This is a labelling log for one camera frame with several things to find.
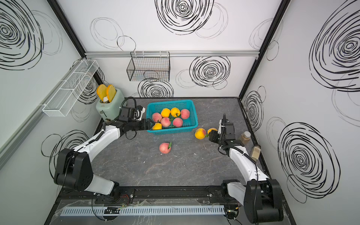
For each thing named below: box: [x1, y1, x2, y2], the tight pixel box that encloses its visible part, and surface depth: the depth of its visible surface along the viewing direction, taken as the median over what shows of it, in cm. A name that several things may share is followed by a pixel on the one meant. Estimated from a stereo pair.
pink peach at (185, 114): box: [180, 108, 190, 120], surface depth 106 cm
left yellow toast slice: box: [97, 83, 108, 102], surface depth 97 cm
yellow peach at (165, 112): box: [161, 107, 171, 118], surface depth 106 cm
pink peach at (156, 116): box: [151, 112, 163, 123], surface depth 101 cm
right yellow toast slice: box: [106, 84, 117, 103], surface depth 98 cm
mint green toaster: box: [96, 89, 127, 122], surface depth 98 cm
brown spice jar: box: [239, 130, 252, 146], surface depth 88 cm
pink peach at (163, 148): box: [159, 142, 172, 154], surface depth 88 cm
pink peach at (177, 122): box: [172, 117, 183, 128], surface depth 100 cm
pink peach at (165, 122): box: [160, 117, 171, 128], surface depth 100 cm
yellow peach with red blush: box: [194, 127, 207, 140], surface depth 95 cm
